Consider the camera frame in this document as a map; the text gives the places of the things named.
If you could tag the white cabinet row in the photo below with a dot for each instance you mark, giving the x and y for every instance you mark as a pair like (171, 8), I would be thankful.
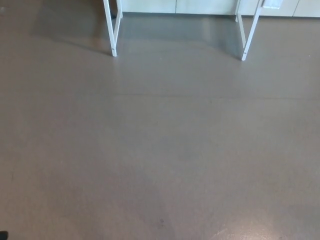
(200, 6)

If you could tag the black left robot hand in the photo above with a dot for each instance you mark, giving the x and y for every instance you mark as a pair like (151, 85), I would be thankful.
(3, 235)

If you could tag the white table with metal legs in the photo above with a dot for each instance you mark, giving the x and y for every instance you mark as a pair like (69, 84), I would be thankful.
(112, 37)

